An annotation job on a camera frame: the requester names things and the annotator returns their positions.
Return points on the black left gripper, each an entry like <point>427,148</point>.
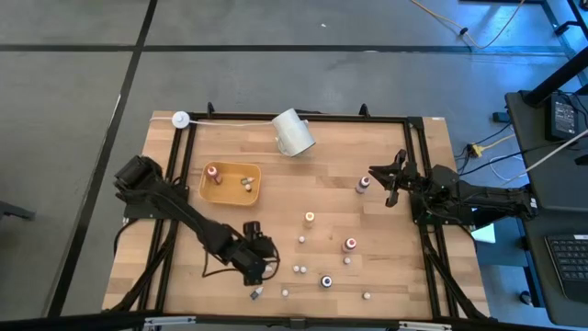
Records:
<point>250,262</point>

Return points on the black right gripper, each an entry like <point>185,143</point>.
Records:
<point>409,184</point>

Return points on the large purple food coloring bottle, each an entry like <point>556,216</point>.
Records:
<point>364,182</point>

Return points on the large yellow food coloring bottle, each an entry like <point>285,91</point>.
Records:
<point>309,217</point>

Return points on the large red food coloring bottle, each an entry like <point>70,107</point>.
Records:
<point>350,243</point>

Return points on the large blue food coloring bottle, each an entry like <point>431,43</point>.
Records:
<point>326,281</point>

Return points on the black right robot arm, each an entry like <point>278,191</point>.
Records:
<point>487,197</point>

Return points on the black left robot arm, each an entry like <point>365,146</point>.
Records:
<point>184,211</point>

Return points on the yellow plastic bin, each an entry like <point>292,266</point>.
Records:
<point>229,195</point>

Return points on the yellow power plug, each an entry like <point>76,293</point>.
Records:
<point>478,150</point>

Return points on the white spot lamp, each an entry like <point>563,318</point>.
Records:
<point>291,133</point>

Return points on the black office desk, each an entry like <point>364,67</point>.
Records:
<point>535,257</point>

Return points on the black chair caster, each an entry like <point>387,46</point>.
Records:
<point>526,298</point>

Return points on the black power adapter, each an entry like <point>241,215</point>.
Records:
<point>562,117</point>

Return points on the black front crossbeam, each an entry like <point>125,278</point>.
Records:
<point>69,322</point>

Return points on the black desk pole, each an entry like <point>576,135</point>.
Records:
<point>556,80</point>

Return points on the black computer keyboard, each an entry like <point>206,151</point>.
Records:
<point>569,266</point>

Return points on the black furniture foot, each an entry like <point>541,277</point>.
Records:
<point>16,211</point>

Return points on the silver aluminium bracket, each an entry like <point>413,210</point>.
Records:
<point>425,326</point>
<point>170,321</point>

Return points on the black aluminium table frame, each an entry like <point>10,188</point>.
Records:
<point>298,117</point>

